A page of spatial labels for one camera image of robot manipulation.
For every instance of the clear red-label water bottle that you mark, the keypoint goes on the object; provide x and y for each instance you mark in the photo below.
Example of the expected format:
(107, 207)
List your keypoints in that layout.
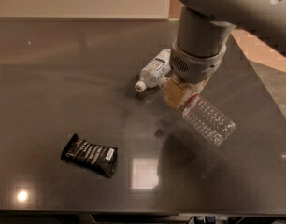
(203, 117)

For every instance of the small white-label bottle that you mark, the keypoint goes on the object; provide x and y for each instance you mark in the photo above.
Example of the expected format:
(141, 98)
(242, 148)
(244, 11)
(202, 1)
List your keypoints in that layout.
(150, 75)

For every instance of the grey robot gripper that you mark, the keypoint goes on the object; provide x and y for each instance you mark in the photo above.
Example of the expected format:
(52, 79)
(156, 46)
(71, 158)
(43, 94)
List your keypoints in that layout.
(195, 68)

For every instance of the black snack bar wrapper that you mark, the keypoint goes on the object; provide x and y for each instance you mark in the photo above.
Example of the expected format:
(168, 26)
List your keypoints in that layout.
(98, 158)

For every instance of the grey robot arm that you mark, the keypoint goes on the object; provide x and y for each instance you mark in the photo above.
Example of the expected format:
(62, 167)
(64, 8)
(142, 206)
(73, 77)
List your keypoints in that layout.
(204, 27)

